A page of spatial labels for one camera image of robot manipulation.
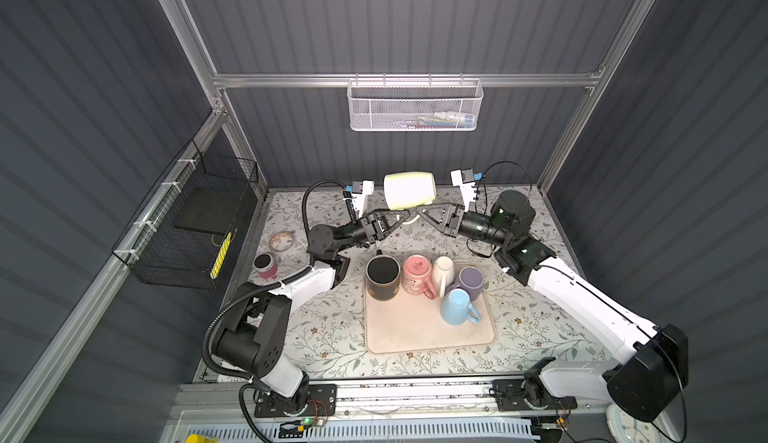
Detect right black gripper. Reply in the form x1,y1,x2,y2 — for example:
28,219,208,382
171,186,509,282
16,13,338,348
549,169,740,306
416,203,508,251

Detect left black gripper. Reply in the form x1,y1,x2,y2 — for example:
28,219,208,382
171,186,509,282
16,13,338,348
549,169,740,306
334,211,406,258

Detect light green mug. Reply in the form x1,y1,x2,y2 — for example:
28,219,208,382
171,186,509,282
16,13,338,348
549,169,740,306
383,171,437,211

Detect pink patterned mug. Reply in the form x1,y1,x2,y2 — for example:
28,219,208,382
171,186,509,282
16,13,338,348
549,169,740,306
402,254,437,299

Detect light blue mug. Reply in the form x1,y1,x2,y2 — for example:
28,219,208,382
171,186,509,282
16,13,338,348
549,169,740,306
440,289,482,326

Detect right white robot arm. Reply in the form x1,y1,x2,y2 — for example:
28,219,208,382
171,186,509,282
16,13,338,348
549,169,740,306
415,190,688,422

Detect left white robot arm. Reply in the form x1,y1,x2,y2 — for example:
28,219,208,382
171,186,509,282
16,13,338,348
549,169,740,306
201,209,411,408

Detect black mug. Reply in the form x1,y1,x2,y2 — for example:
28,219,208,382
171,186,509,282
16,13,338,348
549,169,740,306
365,254,401,301

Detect white mug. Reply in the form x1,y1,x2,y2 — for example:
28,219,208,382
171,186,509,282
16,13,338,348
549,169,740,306
431,256,456,298

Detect purple mug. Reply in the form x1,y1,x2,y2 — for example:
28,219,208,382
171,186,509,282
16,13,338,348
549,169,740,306
446,266,485,302

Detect floral table cover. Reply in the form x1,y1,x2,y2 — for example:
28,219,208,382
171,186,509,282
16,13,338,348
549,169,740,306
238,189,609,379

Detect tubes in white basket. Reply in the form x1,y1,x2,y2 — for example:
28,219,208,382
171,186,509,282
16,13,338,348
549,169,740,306
399,112,476,130

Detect beige drying mat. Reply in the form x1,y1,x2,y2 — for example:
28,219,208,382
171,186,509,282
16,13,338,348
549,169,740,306
364,264,496,354

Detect tape roll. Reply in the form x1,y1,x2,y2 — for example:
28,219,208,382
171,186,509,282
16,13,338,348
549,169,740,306
268,231,296,253

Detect small magenta cup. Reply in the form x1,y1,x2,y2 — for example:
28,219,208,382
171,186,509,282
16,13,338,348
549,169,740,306
253,253,278,279

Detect white analog clock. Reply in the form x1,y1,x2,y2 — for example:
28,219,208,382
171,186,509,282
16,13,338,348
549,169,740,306
606,403,682,443

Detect yellow object at bottom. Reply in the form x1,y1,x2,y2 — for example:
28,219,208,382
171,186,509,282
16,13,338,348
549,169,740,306
184,433,219,443

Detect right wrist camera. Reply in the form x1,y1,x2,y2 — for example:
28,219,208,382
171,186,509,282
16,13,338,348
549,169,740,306
450,169,483,212

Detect white wire basket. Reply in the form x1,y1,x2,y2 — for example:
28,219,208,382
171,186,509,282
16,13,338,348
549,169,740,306
346,77,484,132

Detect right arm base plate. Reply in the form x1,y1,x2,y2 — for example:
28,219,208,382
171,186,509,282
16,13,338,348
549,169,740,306
489,378,578,411

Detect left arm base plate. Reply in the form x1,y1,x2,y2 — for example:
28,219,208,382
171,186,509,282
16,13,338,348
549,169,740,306
252,383,338,418

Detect white perforated cable tray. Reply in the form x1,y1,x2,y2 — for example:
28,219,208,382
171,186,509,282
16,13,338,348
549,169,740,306
185,417,541,443

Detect black wire basket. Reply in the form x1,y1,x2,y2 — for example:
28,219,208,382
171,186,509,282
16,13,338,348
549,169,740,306
112,141,260,290

